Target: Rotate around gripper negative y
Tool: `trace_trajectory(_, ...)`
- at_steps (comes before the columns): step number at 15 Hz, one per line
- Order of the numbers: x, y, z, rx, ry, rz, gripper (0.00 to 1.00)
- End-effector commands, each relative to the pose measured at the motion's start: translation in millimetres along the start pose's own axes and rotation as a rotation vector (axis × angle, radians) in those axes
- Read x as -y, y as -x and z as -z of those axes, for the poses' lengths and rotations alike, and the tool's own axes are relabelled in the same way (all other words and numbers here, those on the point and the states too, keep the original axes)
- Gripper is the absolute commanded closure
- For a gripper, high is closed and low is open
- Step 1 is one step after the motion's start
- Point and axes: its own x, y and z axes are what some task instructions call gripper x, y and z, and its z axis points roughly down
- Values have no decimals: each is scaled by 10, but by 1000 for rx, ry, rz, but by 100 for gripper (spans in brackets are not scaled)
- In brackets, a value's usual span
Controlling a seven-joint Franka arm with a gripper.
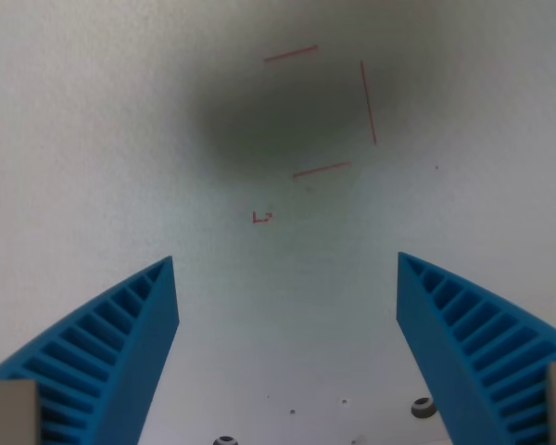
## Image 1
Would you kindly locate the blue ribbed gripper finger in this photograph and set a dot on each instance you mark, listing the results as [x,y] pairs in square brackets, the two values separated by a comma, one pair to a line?
[445,334]
[134,334]

